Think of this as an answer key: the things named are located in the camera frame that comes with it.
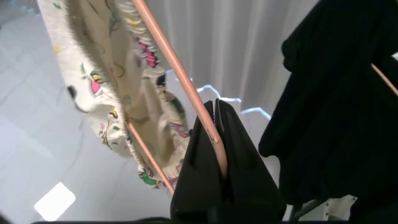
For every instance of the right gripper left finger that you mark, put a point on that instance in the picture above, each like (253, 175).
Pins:
(192, 193)

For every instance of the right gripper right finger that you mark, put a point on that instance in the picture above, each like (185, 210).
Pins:
(255, 193)

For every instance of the white curtain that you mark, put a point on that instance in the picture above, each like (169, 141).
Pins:
(233, 46)

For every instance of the cream printed garment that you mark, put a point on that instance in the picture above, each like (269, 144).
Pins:
(102, 62)

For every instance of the black garment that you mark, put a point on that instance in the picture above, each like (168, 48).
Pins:
(335, 109)

